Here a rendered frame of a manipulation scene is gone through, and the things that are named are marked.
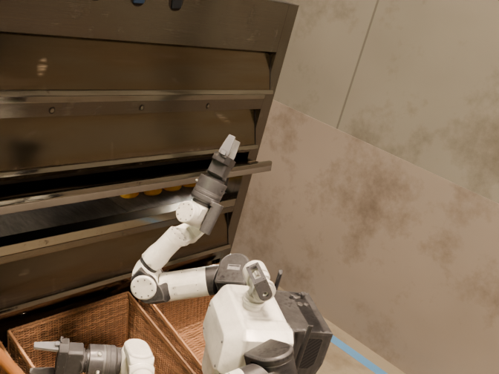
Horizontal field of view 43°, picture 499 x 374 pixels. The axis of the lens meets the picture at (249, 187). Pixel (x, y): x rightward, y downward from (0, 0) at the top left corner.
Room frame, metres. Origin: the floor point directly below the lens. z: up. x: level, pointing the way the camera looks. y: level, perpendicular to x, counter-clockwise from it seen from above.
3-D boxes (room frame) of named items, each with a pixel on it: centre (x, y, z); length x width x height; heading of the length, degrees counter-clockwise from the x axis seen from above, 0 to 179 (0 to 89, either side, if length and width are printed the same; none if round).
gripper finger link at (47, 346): (1.31, 0.39, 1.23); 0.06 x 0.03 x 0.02; 110
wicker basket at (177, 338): (2.39, -0.01, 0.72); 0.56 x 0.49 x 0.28; 143
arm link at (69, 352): (1.34, 0.30, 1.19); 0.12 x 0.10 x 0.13; 110
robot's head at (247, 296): (1.49, -0.09, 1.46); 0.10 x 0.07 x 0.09; 20
